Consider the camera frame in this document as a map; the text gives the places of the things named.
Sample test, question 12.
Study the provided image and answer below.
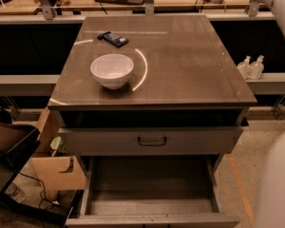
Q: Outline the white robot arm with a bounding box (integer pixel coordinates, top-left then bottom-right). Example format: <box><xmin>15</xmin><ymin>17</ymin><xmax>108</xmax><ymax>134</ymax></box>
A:
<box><xmin>254</xmin><ymin>0</ymin><xmax>285</xmax><ymax>228</ymax></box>

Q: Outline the closed grey drawer with handle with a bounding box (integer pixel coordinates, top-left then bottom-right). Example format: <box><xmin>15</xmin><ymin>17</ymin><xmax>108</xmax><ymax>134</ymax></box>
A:
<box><xmin>59</xmin><ymin>126</ymin><xmax>242</xmax><ymax>156</ymax></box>

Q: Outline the white ceramic bowl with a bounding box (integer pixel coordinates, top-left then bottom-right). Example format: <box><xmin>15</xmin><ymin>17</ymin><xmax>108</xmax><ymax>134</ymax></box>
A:
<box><xmin>90</xmin><ymin>54</ymin><xmax>134</xmax><ymax>89</ymax></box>

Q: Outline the clear sanitizer bottle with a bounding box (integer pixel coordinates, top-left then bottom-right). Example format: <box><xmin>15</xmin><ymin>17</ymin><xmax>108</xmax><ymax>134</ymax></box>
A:
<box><xmin>237</xmin><ymin>56</ymin><xmax>251</xmax><ymax>79</ymax></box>
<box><xmin>248</xmin><ymin>55</ymin><xmax>264</xmax><ymax>80</ymax></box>

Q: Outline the black cable on floor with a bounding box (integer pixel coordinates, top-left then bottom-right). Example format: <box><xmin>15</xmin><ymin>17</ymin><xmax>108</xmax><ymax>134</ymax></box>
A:
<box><xmin>18</xmin><ymin>171</ymin><xmax>70</xmax><ymax>214</ymax></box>

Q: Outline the dark blue snack bar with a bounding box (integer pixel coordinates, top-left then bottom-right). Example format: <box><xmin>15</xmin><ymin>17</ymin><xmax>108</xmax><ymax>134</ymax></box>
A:
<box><xmin>97</xmin><ymin>31</ymin><xmax>128</xmax><ymax>48</ymax></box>

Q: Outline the open grey middle drawer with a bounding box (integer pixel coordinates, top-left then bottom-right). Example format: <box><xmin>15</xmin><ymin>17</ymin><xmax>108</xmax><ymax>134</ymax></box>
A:
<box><xmin>66</xmin><ymin>156</ymin><xmax>239</xmax><ymax>228</ymax></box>

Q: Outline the clear sanitizer bottle right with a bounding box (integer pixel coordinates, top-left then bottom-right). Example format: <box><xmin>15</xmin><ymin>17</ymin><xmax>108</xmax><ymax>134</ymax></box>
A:
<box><xmin>248</xmin><ymin>55</ymin><xmax>264</xmax><ymax>80</ymax></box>

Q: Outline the grey metal drawer cabinet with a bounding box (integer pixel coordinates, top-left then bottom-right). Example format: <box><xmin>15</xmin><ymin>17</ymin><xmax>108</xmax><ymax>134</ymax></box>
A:
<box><xmin>47</xmin><ymin>14</ymin><xmax>257</xmax><ymax>157</ymax></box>

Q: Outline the brown cardboard box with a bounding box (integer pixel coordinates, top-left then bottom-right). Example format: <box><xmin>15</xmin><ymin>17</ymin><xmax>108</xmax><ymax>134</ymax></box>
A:
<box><xmin>31</xmin><ymin>107</ymin><xmax>86</xmax><ymax>201</ymax></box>

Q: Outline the dark brown chair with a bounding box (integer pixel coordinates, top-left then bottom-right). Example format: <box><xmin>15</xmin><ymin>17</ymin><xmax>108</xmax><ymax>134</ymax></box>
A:
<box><xmin>0</xmin><ymin>108</ymin><xmax>40</xmax><ymax>196</ymax></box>

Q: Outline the clear sanitizer bottle left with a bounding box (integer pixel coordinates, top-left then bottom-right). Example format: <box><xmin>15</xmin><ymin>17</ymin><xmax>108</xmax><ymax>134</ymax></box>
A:
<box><xmin>237</xmin><ymin>56</ymin><xmax>251</xmax><ymax>79</ymax></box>

